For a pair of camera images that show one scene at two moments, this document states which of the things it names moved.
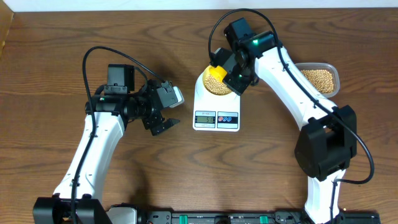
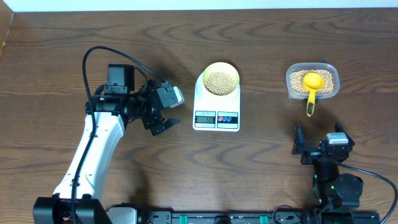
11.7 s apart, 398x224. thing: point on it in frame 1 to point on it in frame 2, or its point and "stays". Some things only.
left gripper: (155, 106) stays
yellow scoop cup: (217, 71) to (313, 82)
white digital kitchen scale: (215, 112) stays
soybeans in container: (322, 79) stays
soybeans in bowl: (215, 86) stays
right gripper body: (240, 79) to (311, 154)
